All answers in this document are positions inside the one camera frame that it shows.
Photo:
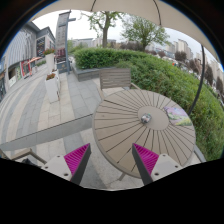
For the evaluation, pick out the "green trimmed hedge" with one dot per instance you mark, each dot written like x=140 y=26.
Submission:
x=151 y=73

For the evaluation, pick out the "colourful mouse pad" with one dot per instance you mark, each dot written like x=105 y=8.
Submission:
x=177 y=116

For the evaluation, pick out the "far white planter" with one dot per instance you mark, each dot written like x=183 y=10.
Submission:
x=49 y=56

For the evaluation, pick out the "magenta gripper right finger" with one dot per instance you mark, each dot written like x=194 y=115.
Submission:
x=152 y=166

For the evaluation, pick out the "beige patio umbrella canopy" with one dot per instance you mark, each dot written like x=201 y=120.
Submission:
x=157 y=11

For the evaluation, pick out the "tall grey sign pylon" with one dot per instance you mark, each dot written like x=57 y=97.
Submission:
x=61 y=51

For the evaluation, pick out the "round slatted outdoor table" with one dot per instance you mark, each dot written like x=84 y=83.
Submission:
x=117 y=125

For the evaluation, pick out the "small computer mouse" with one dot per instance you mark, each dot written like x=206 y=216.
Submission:
x=146 y=118

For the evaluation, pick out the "white planter with flowers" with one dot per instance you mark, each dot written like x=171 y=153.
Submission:
x=52 y=87

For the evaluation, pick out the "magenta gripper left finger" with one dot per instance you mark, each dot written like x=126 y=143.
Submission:
x=70 y=167

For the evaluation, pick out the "wooden slatted chair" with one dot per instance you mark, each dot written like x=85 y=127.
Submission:
x=114 y=77

